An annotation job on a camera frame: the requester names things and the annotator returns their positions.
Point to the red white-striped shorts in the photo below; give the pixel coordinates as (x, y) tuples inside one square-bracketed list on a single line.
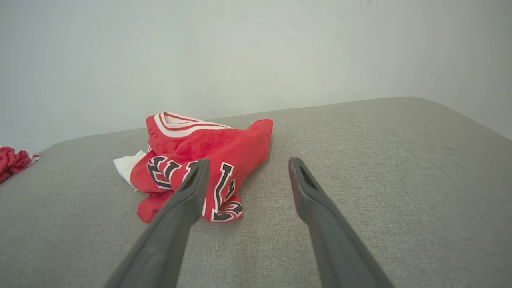
[(12, 162)]

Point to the red white lettered jersey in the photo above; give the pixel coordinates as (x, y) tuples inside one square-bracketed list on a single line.
[(240, 148)]

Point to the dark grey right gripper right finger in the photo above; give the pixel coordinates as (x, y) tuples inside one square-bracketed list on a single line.
[(340, 248)]

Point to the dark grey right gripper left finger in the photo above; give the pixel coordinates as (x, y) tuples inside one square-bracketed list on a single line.
[(168, 240)]

